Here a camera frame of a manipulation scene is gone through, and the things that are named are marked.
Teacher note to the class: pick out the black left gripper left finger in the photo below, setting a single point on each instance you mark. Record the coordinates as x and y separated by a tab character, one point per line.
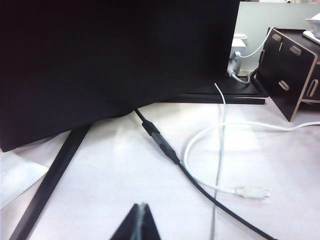
130	225

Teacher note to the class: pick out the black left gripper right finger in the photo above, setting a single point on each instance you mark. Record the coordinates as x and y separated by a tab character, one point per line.
150	225

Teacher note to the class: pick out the black monitor stand leg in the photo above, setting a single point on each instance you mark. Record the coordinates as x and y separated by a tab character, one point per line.
50	182

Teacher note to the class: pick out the white paper sheet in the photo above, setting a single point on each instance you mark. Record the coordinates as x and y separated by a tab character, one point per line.
17	177

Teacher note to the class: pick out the black flat stand base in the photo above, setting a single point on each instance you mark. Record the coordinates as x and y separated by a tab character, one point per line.
237	90

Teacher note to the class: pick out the matte black monitor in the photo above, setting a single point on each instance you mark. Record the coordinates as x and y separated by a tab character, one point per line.
100	62

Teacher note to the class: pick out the grey round power plug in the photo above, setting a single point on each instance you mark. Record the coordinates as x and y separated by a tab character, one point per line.
233	66

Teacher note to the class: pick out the black wooden desk shelf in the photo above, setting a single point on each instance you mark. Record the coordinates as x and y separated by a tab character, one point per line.
282	65

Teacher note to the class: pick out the grey flat slab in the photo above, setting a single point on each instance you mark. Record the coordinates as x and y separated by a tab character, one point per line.
312	36

